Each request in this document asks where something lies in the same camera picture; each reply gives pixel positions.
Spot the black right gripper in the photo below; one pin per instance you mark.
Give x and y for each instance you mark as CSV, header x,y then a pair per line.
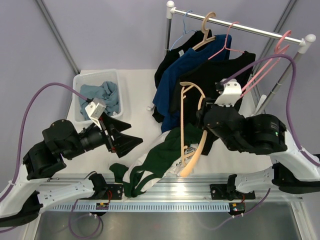
x,y
208,103

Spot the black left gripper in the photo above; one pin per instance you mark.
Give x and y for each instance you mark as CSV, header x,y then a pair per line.
x,y
123,143

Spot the black t-shirt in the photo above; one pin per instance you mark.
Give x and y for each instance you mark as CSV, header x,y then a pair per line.
x,y
178,61
206,76

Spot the light blue t-shirt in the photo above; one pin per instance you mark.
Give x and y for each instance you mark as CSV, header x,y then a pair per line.
x,y
108,92

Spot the green and white raglan shirt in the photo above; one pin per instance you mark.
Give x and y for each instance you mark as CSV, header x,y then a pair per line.
x,y
163,157

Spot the pink wire hanger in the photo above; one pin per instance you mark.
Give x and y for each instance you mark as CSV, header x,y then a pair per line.
x,y
225,46

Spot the pink plastic hanger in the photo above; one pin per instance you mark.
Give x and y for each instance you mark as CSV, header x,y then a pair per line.
x,y
267,67

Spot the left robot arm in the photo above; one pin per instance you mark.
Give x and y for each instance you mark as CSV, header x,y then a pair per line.
x,y
61,141

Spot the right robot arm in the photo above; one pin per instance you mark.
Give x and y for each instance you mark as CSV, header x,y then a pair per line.
x,y
261,135

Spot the black t-shirt back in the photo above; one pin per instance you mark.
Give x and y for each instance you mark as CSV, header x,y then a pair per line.
x,y
178,61

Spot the white plastic basket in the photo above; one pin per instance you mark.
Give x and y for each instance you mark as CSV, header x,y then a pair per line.
x,y
96,79

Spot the left small circuit board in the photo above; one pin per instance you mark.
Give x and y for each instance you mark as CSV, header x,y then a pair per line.
x,y
102,206

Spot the small circuit board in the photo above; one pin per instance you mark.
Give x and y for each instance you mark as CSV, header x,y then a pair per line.
x,y
102,206
237,208

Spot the right small circuit board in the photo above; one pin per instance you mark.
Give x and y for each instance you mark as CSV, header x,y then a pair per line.
x,y
237,208

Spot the white metal clothes rack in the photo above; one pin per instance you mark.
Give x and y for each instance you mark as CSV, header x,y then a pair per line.
x,y
304,44

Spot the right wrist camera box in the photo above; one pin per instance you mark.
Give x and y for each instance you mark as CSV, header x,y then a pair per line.
x,y
229,93

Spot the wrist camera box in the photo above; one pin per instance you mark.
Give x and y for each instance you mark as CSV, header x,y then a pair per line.
x,y
94,110
229,93

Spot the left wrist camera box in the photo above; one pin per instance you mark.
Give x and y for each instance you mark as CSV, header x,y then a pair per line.
x,y
94,110

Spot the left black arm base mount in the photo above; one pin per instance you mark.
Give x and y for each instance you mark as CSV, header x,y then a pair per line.
x,y
115,191

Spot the aluminium rail frame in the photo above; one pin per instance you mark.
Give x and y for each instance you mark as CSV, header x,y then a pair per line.
x,y
195,188

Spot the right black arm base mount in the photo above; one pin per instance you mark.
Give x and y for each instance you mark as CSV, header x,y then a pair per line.
x,y
219,192

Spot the white perforated cable duct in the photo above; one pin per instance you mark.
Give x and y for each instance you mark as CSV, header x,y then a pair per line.
x,y
144,207

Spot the light blue wire hanger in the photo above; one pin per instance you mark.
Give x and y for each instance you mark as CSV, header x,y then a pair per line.
x,y
185,31

